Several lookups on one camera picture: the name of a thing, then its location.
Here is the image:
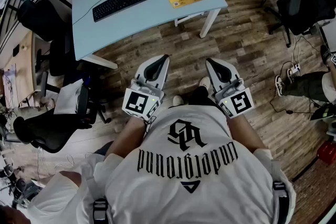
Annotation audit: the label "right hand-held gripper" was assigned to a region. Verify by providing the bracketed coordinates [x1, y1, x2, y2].
[205, 57, 254, 120]

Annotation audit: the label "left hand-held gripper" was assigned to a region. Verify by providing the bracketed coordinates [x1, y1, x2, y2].
[122, 54, 170, 122]

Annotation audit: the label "person's right forearm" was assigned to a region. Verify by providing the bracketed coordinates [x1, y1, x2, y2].
[227, 112, 266, 154]

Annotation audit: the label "person's left forearm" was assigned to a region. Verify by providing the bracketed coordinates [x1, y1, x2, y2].
[104, 114, 146, 163]

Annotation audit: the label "person's white shoe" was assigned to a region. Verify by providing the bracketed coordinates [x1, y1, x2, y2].
[172, 95, 184, 108]
[198, 76, 211, 89]

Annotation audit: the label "person's black trousers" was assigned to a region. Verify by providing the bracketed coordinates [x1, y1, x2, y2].
[187, 86, 217, 107]

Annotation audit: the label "white table leg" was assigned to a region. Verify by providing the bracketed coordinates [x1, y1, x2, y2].
[80, 53, 119, 70]
[199, 7, 223, 39]

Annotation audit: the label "white power strip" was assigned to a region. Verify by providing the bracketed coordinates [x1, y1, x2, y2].
[287, 62, 301, 77]

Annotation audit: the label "black keyboard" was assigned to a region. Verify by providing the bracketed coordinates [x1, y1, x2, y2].
[92, 0, 150, 23]

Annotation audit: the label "white paper sheet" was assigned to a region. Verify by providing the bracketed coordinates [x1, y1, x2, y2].
[53, 78, 85, 116]

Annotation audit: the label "person's white printed T-shirt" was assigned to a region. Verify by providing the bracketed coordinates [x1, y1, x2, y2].
[76, 103, 297, 224]

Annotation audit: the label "black office chair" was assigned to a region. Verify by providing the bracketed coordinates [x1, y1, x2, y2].
[264, 0, 336, 48]
[12, 83, 112, 154]
[16, 0, 77, 78]

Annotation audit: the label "wooden desk with papers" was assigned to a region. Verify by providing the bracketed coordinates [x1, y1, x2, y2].
[0, 30, 37, 109]

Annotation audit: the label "red box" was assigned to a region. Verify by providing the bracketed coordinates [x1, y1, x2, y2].
[317, 140, 336, 165]

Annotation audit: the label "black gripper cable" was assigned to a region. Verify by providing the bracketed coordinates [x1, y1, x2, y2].
[143, 115, 158, 135]

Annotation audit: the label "grey harness strap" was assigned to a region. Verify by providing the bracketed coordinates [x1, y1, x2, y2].
[92, 198, 109, 224]
[272, 180, 290, 218]

